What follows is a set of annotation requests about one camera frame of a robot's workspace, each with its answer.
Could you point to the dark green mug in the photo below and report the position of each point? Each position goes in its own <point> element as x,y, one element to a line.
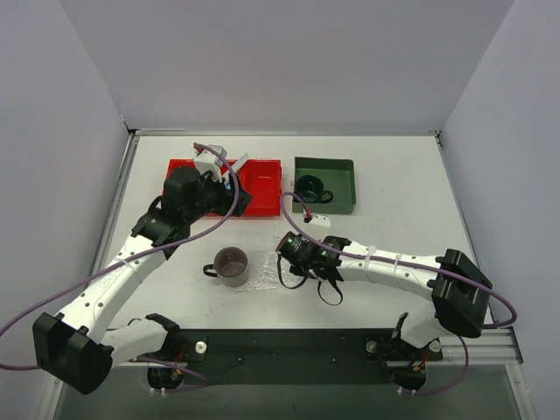
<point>311,189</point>

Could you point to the mauve mug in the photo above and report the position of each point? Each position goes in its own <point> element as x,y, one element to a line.
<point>231,266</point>

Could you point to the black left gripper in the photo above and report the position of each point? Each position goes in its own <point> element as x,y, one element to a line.
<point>239,198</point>

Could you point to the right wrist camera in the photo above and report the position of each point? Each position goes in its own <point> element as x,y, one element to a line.
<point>317,220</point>

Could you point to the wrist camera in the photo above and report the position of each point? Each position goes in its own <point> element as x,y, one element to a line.
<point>210,157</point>
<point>317,220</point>

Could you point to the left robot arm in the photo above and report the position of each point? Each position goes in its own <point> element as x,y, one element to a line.
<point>75,345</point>

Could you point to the red compartment bin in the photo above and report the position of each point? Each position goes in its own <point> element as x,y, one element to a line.
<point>260,181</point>

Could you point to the green plastic bin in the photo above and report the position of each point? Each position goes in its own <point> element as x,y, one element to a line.
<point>337,176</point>

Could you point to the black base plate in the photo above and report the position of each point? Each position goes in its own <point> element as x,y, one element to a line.
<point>289,356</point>

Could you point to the clear textured oval tray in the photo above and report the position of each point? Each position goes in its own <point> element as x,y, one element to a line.
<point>262,273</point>

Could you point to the aluminium table frame rail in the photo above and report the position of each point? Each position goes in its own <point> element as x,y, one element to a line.
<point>493,347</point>

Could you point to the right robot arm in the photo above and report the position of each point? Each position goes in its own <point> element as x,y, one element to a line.
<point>450,283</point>

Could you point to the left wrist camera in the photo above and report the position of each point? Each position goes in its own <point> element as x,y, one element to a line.
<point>210,157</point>

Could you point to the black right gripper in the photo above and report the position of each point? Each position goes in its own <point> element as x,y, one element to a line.
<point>318,269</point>

